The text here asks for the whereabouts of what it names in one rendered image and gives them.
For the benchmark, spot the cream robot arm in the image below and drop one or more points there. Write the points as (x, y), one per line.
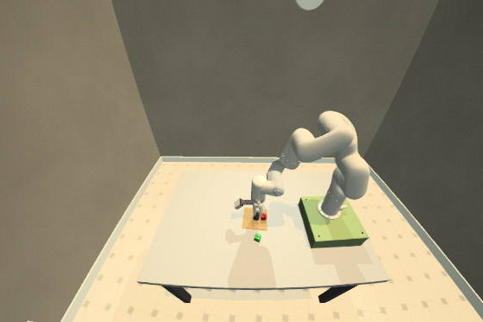
(351, 173)

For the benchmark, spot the tan flat mat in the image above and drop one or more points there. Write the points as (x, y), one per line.
(250, 223)

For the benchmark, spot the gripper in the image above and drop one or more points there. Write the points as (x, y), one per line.
(257, 209)

